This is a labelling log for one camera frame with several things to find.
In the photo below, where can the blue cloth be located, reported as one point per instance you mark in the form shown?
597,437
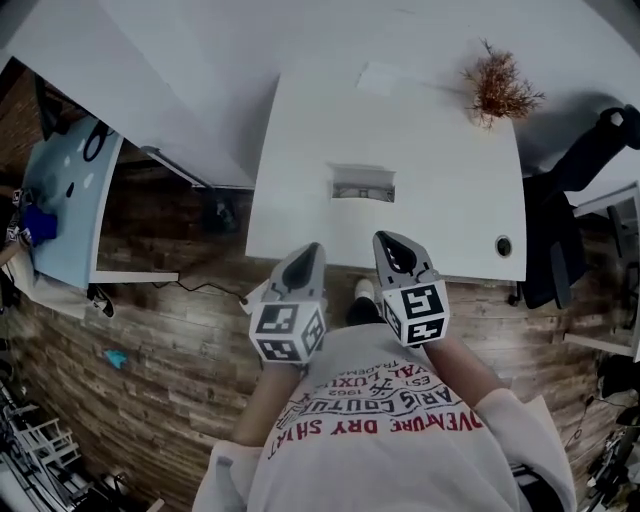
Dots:
40,225

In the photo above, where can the dried brown plant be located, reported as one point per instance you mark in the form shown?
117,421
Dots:
497,90

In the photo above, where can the black office chair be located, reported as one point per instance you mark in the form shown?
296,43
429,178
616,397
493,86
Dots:
555,225

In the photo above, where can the person's right forearm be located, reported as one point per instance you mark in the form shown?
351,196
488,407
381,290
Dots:
462,375

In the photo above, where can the white metal rack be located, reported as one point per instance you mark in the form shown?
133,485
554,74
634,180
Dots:
45,450

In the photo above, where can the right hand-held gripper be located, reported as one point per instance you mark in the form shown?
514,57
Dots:
420,305

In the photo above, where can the person's left forearm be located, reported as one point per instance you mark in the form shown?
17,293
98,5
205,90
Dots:
267,400

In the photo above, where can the light blue table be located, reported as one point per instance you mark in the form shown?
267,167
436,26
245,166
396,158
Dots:
75,225

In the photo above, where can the dark-framed glasses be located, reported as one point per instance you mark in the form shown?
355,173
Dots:
362,192

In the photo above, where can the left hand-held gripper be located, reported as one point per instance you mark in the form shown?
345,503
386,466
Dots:
287,325

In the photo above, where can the white printed shirt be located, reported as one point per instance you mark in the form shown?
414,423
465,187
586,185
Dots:
380,450

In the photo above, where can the black and white shoe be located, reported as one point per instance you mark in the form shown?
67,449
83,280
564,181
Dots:
102,302

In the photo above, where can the white framed side desk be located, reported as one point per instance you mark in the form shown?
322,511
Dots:
631,280

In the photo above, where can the teal paper scrap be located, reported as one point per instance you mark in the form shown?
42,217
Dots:
115,359

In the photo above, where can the white paper sheet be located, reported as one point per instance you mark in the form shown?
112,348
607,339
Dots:
377,77

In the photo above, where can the black trouser leg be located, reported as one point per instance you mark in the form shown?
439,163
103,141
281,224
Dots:
362,312

